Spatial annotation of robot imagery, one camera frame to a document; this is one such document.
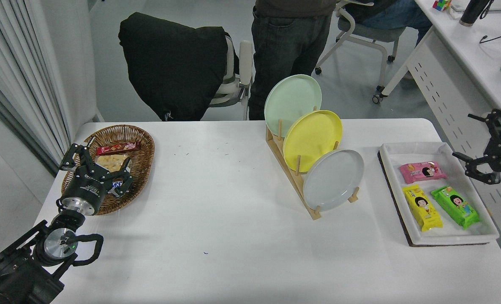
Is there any brown wicker basket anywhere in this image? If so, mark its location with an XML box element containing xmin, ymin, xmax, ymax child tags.
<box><xmin>62</xmin><ymin>124</ymin><xmax>156</xmax><ymax>216</ymax></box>

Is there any red snack bar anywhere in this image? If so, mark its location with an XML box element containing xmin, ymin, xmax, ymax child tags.
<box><xmin>96</xmin><ymin>141</ymin><xmax>142</xmax><ymax>155</ymax></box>

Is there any standing person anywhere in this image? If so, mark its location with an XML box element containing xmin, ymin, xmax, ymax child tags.
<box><xmin>248</xmin><ymin>0</ymin><xmax>338</xmax><ymax>121</ymax></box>

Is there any seated person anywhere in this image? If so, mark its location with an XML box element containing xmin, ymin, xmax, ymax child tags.
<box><xmin>346</xmin><ymin>0</ymin><xmax>433</xmax><ymax>45</ymax></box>

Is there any white desk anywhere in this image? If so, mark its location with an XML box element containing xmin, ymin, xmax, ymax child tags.
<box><xmin>381</xmin><ymin>0</ymin><xmax>501</xmax><ymax>271</ymax></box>

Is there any pink snack pack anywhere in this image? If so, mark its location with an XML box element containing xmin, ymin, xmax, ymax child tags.
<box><xmin>399</xmin><ymin>161</ymin><xmax>447</xmax><ymax>185</ymax></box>

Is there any yellow snack pack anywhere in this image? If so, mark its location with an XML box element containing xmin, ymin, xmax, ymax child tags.
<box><xmin>402</xmin><ymin>184</ymin><xmax>444</xmax><ymax>233</ymax></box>

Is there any white rectangular tray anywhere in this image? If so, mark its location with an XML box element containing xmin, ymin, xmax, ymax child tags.
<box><xmin>379</xmin><ymin>142</ymin><xmax>500</xmax><ymax>246</ymax></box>

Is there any black jacket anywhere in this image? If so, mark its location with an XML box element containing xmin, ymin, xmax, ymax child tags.
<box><xmin>118</xmin><ymin>12</ymin><xmax>240</xmax><ymax>122</ymax></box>

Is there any grey office chair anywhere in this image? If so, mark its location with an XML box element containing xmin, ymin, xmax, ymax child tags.
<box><xmin>315</xmin><ymin>0</ymin><xmax>407</xmax><ymax>105</ymax></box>

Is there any green snack pack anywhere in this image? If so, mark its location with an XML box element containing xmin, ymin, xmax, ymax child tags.
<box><xmin>430</xmin><ymin>186</ymin><xmax>480</xmax><ymax>231</ymax></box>

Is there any clear bag of pale snacks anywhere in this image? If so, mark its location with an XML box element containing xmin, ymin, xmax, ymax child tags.
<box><xmin>95</xmin><ymin>154</ymin><xmax>132</xmax><ymax>174</ymax></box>

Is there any wooden plate rack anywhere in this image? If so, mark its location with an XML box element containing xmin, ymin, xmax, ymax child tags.
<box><xmin>265</xmin><ymin>108</ymin><xmax>360</xmax><ymax>221</ymax></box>

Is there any white pleated curtain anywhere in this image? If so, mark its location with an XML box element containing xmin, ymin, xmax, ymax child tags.
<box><xmin>0</xmin><ymin>0</ymin><xmax>71</xmax><ymax>174</ymax></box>

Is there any black cable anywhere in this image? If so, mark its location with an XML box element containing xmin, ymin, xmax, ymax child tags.
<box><xmin>479</xmin><ymin>35</ymin><xmax>501</xmax><ymax>49</ymax></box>

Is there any black bottle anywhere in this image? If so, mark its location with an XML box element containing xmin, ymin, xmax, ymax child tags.
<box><xmin>459</xmin><ymin>0</ymin><xmax>494</xmax><ymax>27</ymax></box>

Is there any grey plate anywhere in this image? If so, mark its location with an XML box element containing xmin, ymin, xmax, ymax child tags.
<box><xmin>302</xmin><ymin>149</ymin><xmax>365</xmax><ymax>212</ymax></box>

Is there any pale green plate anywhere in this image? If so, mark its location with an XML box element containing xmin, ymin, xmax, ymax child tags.
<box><xmin>264</xmin><ymin>74</ymin><xmax>323</xmax><ymax>138</ymax></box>

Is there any blue chocolate bar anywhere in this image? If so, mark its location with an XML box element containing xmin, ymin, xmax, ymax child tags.
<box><xmin>109</xmin><ymin>179</ymin><xmax>126</xmax><ymax>199</ymax></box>

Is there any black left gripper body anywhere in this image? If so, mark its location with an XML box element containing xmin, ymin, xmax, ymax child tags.
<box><xmin>62</xmin><ymin>168</ymin><xmax>110</xmax><ymax>209</ymax></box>

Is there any yellow plate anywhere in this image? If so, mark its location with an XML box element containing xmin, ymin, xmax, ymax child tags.
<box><xmin>283</xmin><ymin>110</ymin><xmax>343</xmax><ymax>174</ymax></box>

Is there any white office chair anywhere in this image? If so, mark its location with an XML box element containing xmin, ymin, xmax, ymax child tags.
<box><xmin>208</xmin><ymin>34</ymin><xmax>257</xmax><ymax>121</ymax></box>

